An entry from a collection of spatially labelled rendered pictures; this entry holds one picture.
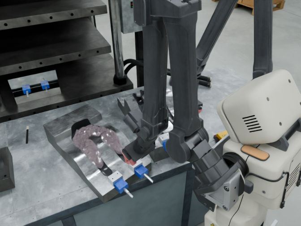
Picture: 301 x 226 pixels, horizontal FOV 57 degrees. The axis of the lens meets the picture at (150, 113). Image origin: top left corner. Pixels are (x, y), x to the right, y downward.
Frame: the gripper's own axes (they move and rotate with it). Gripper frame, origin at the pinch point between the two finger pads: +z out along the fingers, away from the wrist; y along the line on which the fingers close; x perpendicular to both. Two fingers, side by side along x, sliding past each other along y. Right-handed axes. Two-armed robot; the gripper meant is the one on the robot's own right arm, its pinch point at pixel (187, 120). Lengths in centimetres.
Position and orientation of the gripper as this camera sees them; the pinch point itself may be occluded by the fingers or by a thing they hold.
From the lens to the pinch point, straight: 127.9
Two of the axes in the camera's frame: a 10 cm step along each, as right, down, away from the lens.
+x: 4.3, 4.3, -7.9
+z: -0.4, 8.9, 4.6
